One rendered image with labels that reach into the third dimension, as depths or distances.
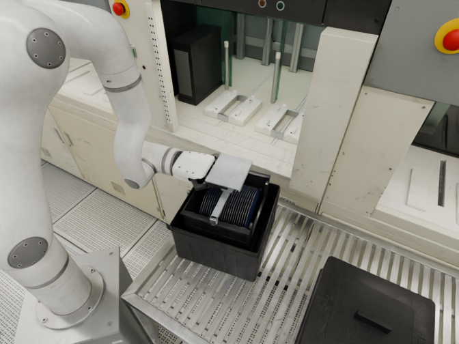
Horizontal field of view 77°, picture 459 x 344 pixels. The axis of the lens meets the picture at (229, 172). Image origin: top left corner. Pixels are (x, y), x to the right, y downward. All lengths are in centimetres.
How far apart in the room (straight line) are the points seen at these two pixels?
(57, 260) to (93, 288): 22
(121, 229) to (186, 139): 103
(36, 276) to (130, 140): 39
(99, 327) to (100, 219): 131
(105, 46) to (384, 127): 71
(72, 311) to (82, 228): 126
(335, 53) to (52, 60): 58
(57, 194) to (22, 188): 186
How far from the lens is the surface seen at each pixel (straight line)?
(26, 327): 108
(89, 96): 176
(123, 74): 70
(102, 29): 66
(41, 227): 70
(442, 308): 113
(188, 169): 81
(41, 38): 54
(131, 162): 79
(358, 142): 93
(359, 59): 77
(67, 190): 252
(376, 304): 91
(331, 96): 82
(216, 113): 136
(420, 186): 123
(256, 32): 193
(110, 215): 221
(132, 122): 77
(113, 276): 104
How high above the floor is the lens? 164
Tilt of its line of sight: 44 degrees down
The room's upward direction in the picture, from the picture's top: straight up
